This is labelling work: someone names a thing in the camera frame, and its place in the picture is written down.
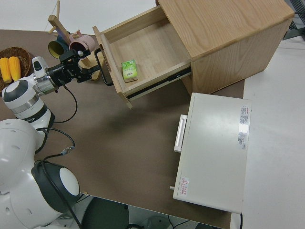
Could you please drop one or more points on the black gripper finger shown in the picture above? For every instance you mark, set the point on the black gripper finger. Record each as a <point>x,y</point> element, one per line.
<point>84,77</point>
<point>90,69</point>

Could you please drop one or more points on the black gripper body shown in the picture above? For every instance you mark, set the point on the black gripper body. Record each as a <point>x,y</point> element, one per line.
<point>66,71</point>

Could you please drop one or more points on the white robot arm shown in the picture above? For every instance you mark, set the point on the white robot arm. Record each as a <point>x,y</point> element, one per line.
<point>23,95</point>

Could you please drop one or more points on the wooden drawer cabinet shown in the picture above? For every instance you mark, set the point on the wooden drawer cabinet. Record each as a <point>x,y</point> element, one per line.
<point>226,35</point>

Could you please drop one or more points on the dark blue mug yellow inside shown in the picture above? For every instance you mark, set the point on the dark blue mug yellow inside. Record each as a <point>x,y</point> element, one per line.
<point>55,48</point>

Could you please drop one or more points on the pink mug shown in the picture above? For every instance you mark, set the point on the pink mug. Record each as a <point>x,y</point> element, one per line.
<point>85,44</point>

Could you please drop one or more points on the green carton box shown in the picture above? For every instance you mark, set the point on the green carton box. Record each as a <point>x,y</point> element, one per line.
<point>129,71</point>

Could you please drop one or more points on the round wicker basket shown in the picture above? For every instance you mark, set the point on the round wicker basket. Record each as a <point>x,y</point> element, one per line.
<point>23,55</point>

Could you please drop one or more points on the wooden mug tree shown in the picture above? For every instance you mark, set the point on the wooden mug tree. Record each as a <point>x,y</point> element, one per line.
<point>56,22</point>

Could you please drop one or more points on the yellow corn cob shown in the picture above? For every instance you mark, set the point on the yellow corn cob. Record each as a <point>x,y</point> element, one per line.
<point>4,70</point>
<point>14,69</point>

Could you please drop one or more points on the brown table mat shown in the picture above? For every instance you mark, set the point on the brown table mat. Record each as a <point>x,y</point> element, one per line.
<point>119,143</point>

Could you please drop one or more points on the white toaster oven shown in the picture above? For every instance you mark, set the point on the white toaster oven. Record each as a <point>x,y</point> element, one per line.
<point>214,152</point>

